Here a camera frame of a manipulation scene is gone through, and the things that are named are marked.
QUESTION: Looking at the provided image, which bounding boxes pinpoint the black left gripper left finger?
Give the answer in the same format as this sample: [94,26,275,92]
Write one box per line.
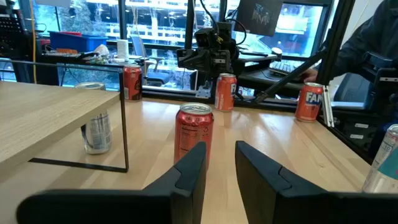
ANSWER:
[16,141,208,224]

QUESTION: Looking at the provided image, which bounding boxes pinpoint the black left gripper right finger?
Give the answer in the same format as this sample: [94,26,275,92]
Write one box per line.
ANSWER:
[234,140,398,224]

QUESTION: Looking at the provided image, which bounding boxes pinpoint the orange Fanta can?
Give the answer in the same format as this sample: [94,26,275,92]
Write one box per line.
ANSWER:
[214,73,238,113]
[294,82,325,123]

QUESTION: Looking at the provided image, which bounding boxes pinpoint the red cola can dark print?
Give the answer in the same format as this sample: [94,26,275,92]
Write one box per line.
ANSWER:
[173,102,215,171]
[123,64,144,102]

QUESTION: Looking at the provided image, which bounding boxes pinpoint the silver blue slim can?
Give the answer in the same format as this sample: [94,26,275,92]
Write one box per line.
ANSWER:
[74,82,113,156]

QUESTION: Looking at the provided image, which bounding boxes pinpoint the black office desk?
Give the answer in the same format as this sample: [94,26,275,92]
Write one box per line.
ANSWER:
[238,54,315,91]

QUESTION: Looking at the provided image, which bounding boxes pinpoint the dark computer monitor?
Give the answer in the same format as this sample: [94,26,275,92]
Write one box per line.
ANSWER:
[233,0,284,37]

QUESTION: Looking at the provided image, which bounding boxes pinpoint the computer keyboard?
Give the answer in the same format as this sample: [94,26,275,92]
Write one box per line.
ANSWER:
[267,60,304,77]

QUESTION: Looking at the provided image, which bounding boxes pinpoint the grey office chair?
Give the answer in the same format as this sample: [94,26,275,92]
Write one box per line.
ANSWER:
[129,34,170,87]

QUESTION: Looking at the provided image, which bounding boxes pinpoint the white paper roll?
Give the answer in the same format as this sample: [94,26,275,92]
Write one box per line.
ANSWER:
[116,39,130,62]

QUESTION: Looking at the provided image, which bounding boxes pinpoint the person's hand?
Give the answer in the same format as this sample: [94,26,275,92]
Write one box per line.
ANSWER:
[301,67,320,83]

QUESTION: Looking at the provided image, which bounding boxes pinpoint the black control box white labels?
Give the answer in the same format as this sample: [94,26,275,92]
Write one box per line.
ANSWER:
[334,108,379,162]

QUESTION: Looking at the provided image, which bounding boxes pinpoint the teal white slim can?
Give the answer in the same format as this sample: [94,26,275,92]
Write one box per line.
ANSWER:
[361,123,398,194]

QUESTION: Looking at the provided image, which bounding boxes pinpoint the blue plastic bin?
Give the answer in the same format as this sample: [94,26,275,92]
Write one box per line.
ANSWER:
[49,30,109,53]

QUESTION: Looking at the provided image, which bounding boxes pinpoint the cluttered black desk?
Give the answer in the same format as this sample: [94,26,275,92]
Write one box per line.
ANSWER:
[39,51,131,86]

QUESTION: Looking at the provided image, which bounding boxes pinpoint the person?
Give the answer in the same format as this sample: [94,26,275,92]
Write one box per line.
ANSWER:
[334,0,398,82]

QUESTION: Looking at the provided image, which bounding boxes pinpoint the black perforated rack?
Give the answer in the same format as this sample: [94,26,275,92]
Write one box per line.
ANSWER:
[0,12,32,60]

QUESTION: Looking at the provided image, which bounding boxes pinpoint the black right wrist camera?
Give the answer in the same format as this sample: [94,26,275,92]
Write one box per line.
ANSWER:
[194,27,218,48]

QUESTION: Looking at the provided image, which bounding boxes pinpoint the small aluminium bracket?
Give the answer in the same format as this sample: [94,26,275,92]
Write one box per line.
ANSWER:
[195,83,213,100]

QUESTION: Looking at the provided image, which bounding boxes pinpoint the black cable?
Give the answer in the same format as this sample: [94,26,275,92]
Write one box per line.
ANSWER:
[198,0,220,35]

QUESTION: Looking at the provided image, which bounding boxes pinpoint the long aluminium bracket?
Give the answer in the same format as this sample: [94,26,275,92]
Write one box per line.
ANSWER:
[322,85,336,128]

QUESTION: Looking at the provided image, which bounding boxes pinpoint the black frame post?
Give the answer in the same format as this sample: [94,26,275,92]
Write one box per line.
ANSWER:
[315,0,357,86]

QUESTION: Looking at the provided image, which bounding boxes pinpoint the wooden shelf black metal frame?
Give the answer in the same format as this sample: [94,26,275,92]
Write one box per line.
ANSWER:
[0,57,130,184]

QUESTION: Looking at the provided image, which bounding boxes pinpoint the yellow hanging cable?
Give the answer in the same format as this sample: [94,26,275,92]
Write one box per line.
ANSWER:
[29,0,38,84]

